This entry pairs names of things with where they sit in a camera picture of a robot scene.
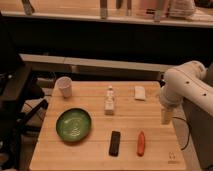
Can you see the pale wooden gripper finger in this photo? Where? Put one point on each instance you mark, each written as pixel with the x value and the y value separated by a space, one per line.
pixel 166 115

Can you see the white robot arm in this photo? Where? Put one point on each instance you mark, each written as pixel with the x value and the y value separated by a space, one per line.
pixel 185 81

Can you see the white squeeze bottle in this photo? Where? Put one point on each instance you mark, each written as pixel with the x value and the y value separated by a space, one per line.
pixel 109 101

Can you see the white paper cup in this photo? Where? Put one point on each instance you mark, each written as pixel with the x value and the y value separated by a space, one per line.
pixel 64 84

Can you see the white sponge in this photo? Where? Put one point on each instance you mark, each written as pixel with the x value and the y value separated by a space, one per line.
pixel 139 93

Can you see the green plate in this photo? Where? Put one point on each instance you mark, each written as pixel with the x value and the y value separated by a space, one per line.
pixel 73 125

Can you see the black eraser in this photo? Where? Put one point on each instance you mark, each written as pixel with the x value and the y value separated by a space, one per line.
pixel 114 143

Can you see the orange carrot toy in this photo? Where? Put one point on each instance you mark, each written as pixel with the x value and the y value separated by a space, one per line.
pixel 141 144

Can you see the black stand on left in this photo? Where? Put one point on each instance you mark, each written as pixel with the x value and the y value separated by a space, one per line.
pixel 17 85

